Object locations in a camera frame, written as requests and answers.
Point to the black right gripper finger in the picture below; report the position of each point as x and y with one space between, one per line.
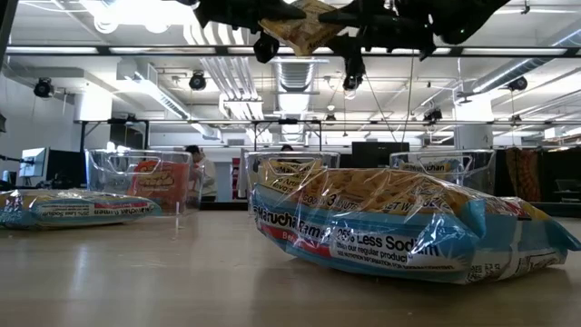
347 17

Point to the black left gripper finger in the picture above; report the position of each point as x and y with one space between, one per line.
281 12

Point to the yellow Maruchan ramen pack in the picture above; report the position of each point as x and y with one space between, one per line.
277 170
302 29

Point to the red Saucy Noods pack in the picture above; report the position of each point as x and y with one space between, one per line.
159 181

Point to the black ceiling spotlight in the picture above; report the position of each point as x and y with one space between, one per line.
517 84
43 87
197 82

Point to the black monitor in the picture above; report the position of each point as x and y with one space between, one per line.
65 168
381 154

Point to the clear plastic bin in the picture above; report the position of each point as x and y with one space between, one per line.
327 160
113 172
481 172

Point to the orange patterned cloth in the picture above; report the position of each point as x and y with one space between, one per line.
523 175

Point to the white-backed monitor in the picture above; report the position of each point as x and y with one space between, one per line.
32 161

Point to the silver ceiling duct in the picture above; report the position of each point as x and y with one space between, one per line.
295 77

